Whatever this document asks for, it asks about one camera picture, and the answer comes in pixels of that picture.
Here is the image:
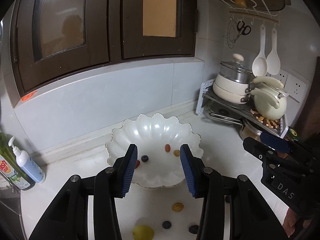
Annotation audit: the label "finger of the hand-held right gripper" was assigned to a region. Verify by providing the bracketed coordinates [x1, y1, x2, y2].
[243, 137, 312, 178]
[260, 131, 318, 167]

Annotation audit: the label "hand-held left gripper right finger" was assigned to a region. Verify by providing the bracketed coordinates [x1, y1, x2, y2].
[180, 144, 292, 240]

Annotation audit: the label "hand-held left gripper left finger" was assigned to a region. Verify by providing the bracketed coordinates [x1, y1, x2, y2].
[29, 144, 138, 240]

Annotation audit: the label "white scalloped bowl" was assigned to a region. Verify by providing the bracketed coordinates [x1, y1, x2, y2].
[105, 114, 204, 188]

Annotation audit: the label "person's right hand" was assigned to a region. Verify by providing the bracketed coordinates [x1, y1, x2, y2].
[282, 206, 304, 240]

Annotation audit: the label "steel stock pot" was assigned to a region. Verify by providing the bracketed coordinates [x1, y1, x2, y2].
[239, 120, 265, 141]

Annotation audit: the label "beaded brown cream trivet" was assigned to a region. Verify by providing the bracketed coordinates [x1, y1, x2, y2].
[250, 109, 282, 129]

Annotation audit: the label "cream kettle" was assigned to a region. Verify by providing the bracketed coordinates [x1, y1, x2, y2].
[250, 76, 289, 120]

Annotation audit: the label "steel frying pan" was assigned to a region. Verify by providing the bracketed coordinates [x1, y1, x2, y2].
[209, 102, 244, 127]

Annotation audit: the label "cream saucepan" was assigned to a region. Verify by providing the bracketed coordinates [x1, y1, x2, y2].
[212, 72, 252, 105]

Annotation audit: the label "grey corner shelf rack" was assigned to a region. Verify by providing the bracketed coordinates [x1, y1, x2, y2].
[196, 79, 289, 139]

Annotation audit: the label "steel steamer pot with lid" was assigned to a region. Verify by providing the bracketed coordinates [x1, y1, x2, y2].
[220, 53, 253, 84]

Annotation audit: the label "white plastic spoon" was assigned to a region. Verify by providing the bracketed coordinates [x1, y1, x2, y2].
[252, 24, 268, 77]

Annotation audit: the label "white rice paddle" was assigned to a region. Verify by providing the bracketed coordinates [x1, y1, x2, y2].
[266, 27, 281, 75]

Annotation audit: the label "white pump bottle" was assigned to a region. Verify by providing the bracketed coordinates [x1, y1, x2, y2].
[8, 136, 46, 183]

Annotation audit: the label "green dish soap bottle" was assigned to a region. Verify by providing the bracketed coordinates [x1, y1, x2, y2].
[0, 132, 35, 191]

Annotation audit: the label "black scissors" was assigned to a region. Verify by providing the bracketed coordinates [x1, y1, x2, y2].
[231, 21, 251, 43]

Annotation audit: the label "steel sink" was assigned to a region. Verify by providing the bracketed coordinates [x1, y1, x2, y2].
[0, 187, 25, 240]

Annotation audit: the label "brown framed window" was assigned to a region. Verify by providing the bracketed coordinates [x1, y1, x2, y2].
[10, 0, 198, 100]

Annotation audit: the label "white wall socket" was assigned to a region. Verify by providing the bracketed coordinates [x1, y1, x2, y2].
[285, 75, 307, 103]
[269, 69, 288, 83]

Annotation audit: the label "white wire hanging rack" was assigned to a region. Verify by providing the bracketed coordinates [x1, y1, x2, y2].
[205, 0, 280, 30]

